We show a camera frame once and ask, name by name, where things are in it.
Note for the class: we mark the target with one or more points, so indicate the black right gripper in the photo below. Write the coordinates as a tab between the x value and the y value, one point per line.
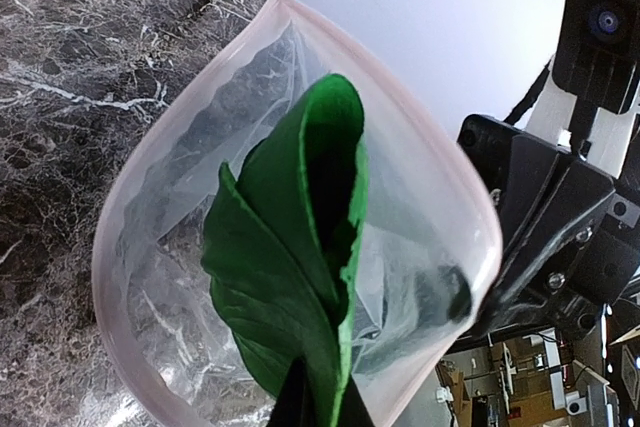
570	234

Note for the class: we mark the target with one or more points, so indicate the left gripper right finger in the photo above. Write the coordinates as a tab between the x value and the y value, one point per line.
354	411

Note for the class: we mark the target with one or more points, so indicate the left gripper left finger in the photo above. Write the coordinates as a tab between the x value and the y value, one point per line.
291	407

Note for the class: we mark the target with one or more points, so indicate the clear zip top bag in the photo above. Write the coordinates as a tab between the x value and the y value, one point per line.
432	242

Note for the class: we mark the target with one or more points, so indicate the green leafy vegetable toy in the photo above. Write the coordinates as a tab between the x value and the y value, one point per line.
281	244

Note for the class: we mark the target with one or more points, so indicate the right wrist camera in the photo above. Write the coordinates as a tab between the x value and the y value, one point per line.
589	89

